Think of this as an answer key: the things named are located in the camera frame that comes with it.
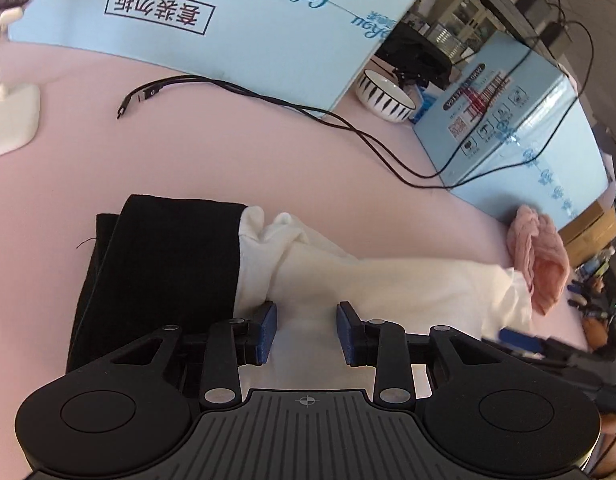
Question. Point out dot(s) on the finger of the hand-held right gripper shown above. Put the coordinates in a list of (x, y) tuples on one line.
[(520, 341)]

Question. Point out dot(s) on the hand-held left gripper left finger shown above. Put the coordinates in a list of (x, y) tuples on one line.
[(265, 332)]

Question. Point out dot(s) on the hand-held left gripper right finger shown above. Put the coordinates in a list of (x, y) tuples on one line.
[(345, 332)]

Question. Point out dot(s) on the white t-shirt with black trim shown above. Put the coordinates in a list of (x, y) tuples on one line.
[(388, 290)]

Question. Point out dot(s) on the black garment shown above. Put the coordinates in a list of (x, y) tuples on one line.
[(163, 270)]

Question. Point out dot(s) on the pink cloth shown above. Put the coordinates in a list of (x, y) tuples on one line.
[(543, 260)]

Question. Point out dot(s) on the brown cardboard box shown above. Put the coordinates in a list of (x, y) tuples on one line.
[(588, 230)]

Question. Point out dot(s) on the narrow light blue cardboard box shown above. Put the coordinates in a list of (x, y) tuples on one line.
[(538, 110)]

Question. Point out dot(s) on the blue tissue box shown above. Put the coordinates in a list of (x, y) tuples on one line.
[(424, 106)]

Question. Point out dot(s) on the white bowl with black stripes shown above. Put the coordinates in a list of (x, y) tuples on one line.
[(385, 95)]

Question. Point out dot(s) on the large light blue cardboard box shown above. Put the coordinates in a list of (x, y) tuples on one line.
[(263, 35)]

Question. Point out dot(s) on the black power adapter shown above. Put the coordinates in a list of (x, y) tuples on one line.
[(553, 35), (534, 4)]

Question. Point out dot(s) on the grey glass cabinet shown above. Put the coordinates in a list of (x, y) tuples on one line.
[(453, 25)]

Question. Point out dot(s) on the white phone stand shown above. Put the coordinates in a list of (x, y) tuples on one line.
[(13, 115)]

